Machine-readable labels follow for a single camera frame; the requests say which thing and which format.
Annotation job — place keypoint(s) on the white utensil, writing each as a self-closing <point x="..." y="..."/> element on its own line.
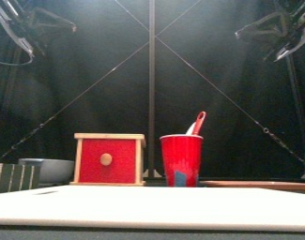
<point x="192" y="129"/>

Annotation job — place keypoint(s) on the grey bowl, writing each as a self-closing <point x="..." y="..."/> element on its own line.
<point x="50" y="168"/>

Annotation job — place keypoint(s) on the brown wooden board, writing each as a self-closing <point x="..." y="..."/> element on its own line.
<point x="258" y="185"/>

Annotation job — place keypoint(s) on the red plastic cup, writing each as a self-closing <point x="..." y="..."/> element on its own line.
<point x="181" y="162"/>

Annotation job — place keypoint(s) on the wooden box with red drawer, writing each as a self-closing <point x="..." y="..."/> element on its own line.
<point x="109" y="159"/>

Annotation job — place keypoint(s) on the white cutting board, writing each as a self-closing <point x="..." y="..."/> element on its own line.
<point x="150" y="206"/>

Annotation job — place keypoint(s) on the black vertical frame post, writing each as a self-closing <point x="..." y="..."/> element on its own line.
<point x="152" y="87"/>
<point x="296" y="100"/>

